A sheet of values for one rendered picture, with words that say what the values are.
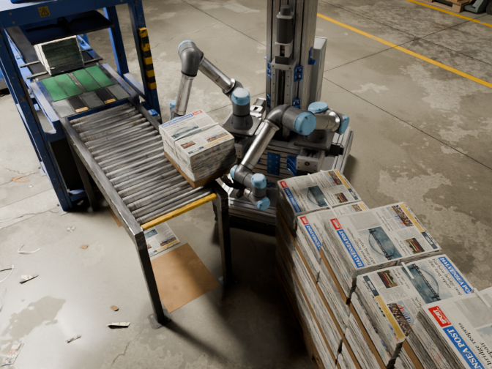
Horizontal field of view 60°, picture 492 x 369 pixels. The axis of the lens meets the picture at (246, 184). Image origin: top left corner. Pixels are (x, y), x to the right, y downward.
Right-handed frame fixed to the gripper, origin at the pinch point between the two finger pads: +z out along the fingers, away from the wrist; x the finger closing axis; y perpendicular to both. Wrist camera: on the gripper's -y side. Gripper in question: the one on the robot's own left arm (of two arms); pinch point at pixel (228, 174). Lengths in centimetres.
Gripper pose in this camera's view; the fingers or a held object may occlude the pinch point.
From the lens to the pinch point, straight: 246.1
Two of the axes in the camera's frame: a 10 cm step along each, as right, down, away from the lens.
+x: -8.2, 3.9, -4.2
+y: -0.3, -7.6, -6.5
